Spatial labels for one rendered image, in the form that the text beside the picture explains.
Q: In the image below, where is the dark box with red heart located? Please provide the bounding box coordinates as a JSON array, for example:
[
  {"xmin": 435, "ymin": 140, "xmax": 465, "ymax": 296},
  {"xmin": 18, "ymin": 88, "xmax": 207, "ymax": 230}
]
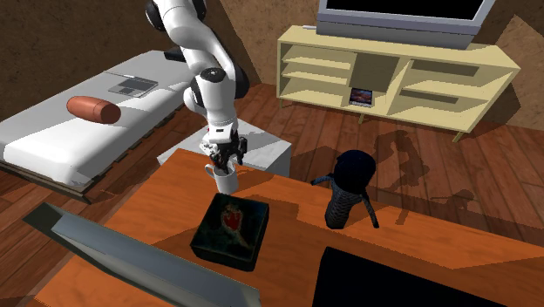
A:
[{"xmin": 189, "ymin": 193, "xmax": 270, "ymax": 273}]

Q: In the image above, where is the cream shelf unit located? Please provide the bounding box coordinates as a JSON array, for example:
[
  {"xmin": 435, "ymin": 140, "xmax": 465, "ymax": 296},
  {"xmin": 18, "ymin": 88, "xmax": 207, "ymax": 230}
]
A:
[{"xmin": 275, "ymin": 24, "xmax": 522, "ymax": 144}]

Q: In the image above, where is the grey flat television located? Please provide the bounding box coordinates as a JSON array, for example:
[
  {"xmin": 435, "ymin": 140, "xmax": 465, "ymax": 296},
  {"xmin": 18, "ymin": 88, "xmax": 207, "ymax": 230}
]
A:
[{"xmin": 315, "ymin": 0, "xmax": 497, "ymax": 51}]

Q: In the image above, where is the white mattress bed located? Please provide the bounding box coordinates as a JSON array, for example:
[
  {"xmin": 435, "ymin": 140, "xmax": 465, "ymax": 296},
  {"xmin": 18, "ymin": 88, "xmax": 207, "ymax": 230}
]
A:
[{"xmin": 0, "ymin": 49, "xmax": 206, "ymax": 206}]

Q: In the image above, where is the white mug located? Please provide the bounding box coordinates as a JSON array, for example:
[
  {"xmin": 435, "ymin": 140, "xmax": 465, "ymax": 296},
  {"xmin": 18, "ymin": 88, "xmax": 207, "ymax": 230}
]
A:
[{"xmin": 204, "ymin": 162, "xmax": 241, "ymax": 195}]

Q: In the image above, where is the small colourful picture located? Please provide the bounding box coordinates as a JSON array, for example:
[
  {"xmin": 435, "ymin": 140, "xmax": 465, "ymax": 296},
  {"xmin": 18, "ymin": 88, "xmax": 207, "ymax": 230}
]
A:
[{"xmin": 349, "ymin": 86, "xmax": 375, "ymax": 108}]

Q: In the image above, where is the red-brown bolster pillow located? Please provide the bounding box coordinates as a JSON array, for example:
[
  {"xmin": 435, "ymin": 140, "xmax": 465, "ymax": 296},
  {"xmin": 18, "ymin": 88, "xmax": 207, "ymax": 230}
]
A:
[{"xmin": 65, "ymin": 95, "xmax": 123, "ymax": 126}]

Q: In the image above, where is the orange wooden table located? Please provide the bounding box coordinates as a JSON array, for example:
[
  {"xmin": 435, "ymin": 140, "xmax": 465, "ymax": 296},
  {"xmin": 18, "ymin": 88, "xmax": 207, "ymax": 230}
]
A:
[{"xmin": 32, "ymin": 147, "xmax": 544, "ymax": 307}]

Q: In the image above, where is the grey block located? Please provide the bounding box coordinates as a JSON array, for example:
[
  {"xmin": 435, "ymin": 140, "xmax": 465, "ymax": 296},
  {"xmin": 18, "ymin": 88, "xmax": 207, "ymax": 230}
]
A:
[{"xmin": 156, "ymin": 118, "xmax": 293, "ymax": 178}]

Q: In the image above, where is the grey laptop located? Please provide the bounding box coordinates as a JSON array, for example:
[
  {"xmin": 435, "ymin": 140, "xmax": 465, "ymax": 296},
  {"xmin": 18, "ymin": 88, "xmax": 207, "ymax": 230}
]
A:
[{"xmin": 105, "ymin": 72, "xmax": 160, "ymax": 99}]

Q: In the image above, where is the grey flat panel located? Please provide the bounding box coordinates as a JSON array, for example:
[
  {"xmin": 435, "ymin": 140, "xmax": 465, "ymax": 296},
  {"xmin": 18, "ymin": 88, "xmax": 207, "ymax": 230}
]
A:
[{"xmin": 23, "ymin": 201, "xmax": 262, "ymax": 307}]

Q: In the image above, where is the black block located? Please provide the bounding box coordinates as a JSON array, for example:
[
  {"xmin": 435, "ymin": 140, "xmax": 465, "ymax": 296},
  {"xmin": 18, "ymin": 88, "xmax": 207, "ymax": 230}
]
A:
[{"xmin": 311, "ymin": 246, "xmax": 513, "ymax": 307}]

